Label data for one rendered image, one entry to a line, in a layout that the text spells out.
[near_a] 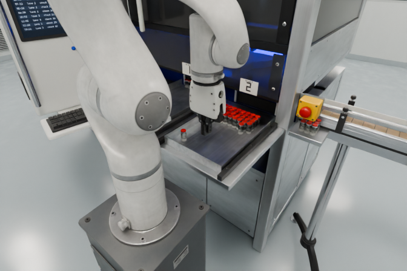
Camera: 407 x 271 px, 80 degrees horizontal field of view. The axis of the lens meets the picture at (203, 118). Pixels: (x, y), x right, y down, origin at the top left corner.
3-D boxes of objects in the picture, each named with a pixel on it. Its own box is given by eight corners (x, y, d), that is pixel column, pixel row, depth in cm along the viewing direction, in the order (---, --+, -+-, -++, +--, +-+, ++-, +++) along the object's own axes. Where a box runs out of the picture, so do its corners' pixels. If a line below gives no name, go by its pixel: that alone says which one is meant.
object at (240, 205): (156, 98, 321) (148, 29, 276) (315, 164, 210) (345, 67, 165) (84, 131, 255) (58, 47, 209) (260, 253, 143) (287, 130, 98)
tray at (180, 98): (181, 84, 139) (181, 78, 137) (218, 96, 125) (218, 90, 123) (133, 105, 117) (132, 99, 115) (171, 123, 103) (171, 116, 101)
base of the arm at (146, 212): (141, 263, 55) (128, 209, 45) (95, 219, 65) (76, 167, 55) (194, 208, 68) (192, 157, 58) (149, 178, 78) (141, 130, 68)
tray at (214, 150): (218, 109, 113) (218, 103, 111) (269, 129, 99) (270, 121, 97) (165, 143, 91) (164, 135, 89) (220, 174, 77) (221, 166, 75)
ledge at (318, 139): (300, 121, 108) (301, 117, 107) (330, 131, 101) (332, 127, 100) (287, 135, 99) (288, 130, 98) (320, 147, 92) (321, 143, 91)
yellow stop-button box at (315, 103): (301, 109, 97) (306, 92, 94) (320, 114, 93) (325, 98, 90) (294, 116, 92) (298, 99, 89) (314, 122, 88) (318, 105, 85)
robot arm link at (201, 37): (232, 68, 62) (206, 60, 67) (235, 13, 55) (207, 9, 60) (209, 77, 57) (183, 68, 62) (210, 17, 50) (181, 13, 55)
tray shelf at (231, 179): (175, 84, 143) (175, 82, 142) (290, 124, 105) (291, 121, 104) (102, 117, 111) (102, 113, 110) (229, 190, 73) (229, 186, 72)
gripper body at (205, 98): (231, 76, 63) (228, 113, 69) (200, 68, 69) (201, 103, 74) (213, 84, 58) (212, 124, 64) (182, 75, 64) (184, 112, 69)
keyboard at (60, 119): (123, 98, 141) (122, 94, 139) (134, 106, 131) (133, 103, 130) (46, 121, 119) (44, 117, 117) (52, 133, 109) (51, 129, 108)
